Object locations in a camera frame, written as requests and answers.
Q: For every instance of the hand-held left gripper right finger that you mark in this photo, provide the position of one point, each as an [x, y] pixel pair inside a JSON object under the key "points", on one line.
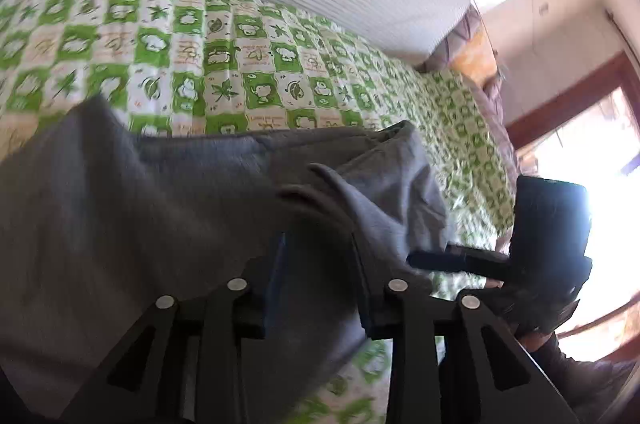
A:
{"points": [[367, 294]]}

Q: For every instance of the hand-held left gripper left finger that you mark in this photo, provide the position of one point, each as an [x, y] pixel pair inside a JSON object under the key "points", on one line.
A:
{"points": [[275, 284]]}

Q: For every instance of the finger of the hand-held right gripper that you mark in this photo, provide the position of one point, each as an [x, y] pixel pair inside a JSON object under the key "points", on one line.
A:
{"points": [[450, 261]]}

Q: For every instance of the grey pants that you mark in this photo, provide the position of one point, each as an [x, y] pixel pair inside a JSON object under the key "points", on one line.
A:
{"points": [[175, 214]]}

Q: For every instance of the person's right forearm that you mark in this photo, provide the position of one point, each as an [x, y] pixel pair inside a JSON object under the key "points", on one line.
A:
{"points": [[580, 374]]}

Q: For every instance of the pink striped blanket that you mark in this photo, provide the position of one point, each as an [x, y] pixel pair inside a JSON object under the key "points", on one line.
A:
{"points": [[495, 129]]}

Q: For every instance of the orange pillow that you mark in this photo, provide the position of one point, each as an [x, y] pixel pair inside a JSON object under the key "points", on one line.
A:
{"points": [[477, 59]]}

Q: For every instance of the purple striped pillow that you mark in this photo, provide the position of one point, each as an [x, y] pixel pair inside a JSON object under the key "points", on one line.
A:
{"points": [[452, 41]]}

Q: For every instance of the green patterned bed sheet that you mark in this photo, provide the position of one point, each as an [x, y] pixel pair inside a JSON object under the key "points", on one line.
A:
{"points": [[225, 54]]}

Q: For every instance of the wooden door frame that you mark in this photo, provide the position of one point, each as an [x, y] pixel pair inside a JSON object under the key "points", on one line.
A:
{"points": [[565, 104]]}

